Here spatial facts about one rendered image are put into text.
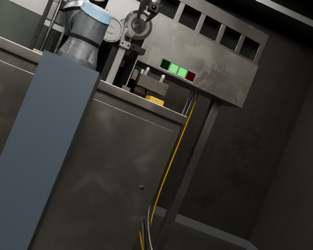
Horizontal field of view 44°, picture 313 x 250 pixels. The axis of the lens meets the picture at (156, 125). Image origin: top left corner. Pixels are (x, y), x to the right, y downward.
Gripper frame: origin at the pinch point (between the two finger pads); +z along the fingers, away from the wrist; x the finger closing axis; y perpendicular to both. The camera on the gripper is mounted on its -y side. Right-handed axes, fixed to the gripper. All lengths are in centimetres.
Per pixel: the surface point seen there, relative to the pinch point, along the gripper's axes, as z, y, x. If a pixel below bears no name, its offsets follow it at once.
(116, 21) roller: 9.4, 2.1, 10.2
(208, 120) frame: 61, 16, -79
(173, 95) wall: 148, 117, -94
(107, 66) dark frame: 23.6, -15.3, 6.0
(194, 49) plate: 26, 33, -44
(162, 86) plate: 19.8, -16.3, -23.3
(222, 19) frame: 10, 52, -55
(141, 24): 5.3, 3.0, -1.5
